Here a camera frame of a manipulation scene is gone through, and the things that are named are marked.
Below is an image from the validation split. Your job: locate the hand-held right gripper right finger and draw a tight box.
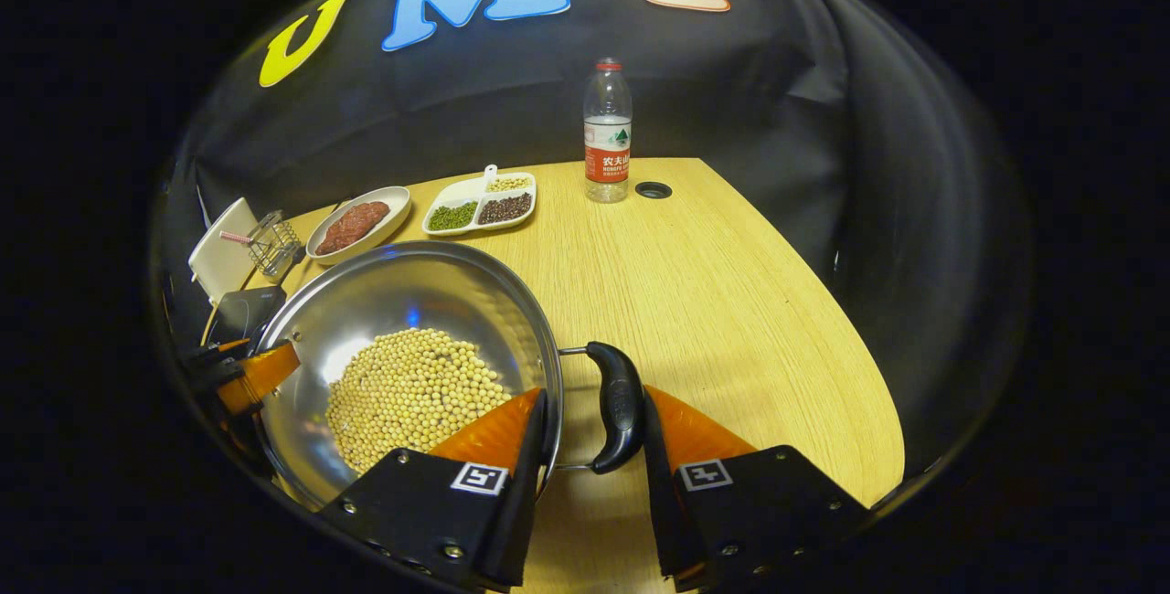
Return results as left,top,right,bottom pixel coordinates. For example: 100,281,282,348
642,384,871,593

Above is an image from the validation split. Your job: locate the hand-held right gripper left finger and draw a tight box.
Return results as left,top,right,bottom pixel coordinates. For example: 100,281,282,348
314,387,549,593

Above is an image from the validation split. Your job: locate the black induction cooktop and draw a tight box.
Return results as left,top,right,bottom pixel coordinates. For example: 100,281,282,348
206,286,288,350

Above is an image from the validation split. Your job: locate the steel pot with black handles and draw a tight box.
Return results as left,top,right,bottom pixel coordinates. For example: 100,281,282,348
254,240,646,514

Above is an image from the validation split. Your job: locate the white toaster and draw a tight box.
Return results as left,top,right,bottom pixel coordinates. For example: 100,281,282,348
188,198,260,304

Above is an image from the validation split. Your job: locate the pile of soybeans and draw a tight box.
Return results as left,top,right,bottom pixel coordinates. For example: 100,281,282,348
325,329,515,475

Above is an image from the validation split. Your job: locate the reddish brown food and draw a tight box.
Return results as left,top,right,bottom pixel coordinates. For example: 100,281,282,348
316,202,391,255

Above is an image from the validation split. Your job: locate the white oval plate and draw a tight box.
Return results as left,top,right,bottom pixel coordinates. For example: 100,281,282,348
305,186,413,267

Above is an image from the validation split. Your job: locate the pile of green mung beans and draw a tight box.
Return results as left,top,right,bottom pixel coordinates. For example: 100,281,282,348
428,202,479,231

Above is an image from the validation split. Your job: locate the pile of dark red beans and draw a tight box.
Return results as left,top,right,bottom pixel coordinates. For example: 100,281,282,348
479,193,533,226

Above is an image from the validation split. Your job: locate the white divided dish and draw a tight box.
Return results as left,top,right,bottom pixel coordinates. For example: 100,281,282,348
422,164,538,238

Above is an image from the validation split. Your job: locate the clear plastic water bottle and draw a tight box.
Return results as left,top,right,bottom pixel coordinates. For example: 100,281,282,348
583,58,633,204

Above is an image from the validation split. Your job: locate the black backdrop cloth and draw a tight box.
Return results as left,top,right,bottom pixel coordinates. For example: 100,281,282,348
155,0,1034,485

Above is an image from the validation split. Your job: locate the small wire basket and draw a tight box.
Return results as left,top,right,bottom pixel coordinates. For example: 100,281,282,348
219,210,308,278

